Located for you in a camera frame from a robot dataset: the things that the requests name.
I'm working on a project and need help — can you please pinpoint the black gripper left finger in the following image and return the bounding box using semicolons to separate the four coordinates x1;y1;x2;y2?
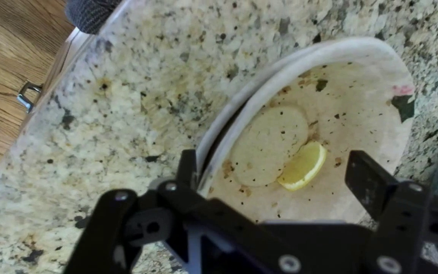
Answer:
63;148;217;274

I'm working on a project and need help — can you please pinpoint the dark blue hanging cloth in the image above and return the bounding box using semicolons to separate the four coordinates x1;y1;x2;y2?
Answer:
65;0;125;37

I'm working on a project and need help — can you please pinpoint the yellow lemon wedge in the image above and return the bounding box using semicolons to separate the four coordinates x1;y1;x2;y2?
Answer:
277;141;329;194

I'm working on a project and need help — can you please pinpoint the beige ceramic bowl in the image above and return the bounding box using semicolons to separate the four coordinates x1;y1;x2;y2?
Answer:
194;39;334;177

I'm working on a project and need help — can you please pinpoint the beige bowl with lemon wedge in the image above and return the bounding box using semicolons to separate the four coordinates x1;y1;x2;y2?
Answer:
197;37;419;226

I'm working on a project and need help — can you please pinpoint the silver drawer handle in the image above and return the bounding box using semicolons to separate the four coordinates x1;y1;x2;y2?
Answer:
16;81;45;115

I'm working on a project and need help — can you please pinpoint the wooden base cabinet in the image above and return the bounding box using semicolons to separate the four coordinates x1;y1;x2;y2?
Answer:
13;28;89;135

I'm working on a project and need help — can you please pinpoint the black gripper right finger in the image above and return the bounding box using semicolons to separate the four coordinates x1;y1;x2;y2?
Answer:
344;148;438;274

